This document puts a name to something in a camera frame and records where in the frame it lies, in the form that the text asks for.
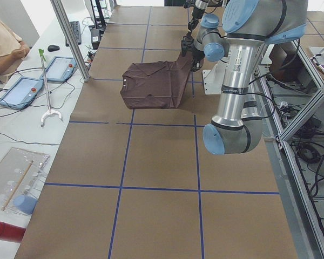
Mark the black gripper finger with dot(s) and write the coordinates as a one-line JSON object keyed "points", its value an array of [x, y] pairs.
{"points": [[192, 24], [196, 65]]}

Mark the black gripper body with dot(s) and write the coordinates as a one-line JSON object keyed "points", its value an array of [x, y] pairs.
{"points": [[186, 45], [196, 12]]}

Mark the brown t-shirt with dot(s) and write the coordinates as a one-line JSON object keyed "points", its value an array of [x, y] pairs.
{"points": [[156, 85]]}

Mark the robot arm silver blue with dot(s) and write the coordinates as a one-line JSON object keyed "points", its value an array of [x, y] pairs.
{"points": [[199, 8], [242, 35]]}

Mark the black keyboard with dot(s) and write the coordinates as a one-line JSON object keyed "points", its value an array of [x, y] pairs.
{"points": [[75, 27]]}

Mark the far blue teach pendant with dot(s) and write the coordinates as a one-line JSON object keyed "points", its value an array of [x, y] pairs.
{"points": [[60, 69]]}

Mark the blue teach pendant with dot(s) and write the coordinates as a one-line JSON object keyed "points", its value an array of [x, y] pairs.
{"points": [[22, 93], [60, 69]]}

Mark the brown paper table cover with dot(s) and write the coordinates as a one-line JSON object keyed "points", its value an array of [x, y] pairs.
{"points": [[140, 184]]}

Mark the black computer mouse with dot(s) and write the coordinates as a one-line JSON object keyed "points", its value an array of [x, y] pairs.
{"points": [[53, 48]]}

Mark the white reacher grabber tool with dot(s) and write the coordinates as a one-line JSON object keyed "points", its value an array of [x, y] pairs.
{"points": [[50, 111]]}

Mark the near blue teach pendant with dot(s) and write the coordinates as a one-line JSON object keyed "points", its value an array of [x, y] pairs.
{"points": [[22, 93]]}

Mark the seated person beige shirt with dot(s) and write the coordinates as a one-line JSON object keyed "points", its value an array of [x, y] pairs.
{"points": [[12, 52]]}

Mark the wooden stick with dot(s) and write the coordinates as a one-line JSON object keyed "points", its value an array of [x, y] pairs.
{"points": [[5, 205]]}

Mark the clear plastic bag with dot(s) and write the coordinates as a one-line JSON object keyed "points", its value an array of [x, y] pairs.
{"points": [[12, 166]]}

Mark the light blue cup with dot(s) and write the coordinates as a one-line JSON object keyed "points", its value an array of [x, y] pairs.
{"points": [[25, 203]]}

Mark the red cylinder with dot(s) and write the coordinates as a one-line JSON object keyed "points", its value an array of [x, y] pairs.
{"points": [[11, 233]]}

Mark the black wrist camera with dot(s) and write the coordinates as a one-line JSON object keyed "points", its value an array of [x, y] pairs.
{"points": [[189, 3], [186, 44]]}

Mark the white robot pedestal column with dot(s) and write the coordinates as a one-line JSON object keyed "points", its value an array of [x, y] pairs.
{"points": [[213, 79]]}

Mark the aluminium frame post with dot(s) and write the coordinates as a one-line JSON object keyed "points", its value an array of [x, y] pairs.
{"points": [[69, 36]]}

